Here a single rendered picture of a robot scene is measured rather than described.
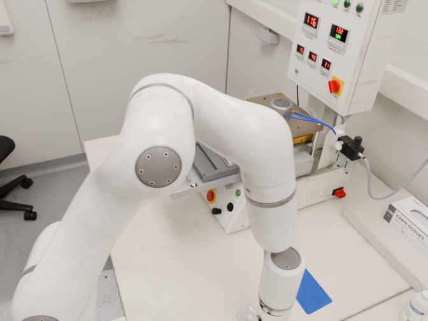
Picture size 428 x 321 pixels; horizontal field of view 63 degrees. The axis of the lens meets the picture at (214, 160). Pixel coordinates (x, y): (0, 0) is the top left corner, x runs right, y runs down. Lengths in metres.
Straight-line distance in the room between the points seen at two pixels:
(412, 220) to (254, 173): 0.91
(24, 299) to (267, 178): 0.44
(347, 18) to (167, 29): 1.61
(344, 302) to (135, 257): 0.68
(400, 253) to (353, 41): 0.71
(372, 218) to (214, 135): 0.99
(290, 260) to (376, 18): 0.72
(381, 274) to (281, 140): 0.88
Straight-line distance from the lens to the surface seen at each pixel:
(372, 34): 1.15
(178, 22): 2.60
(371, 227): 1.39
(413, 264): 1.34
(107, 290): 1.19
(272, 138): 0.51
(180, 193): 1.13
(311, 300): 1.19
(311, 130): 1.22
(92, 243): 0.61
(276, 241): 0.65
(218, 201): 1.32
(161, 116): 0.44
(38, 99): 2.63
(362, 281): 1.28
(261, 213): 0.60
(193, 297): 1.14
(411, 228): 1.37
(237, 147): 0.51
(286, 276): 0.74
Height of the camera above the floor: 1.73
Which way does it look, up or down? 38 degrees down
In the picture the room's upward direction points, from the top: 2 degrees clockwise
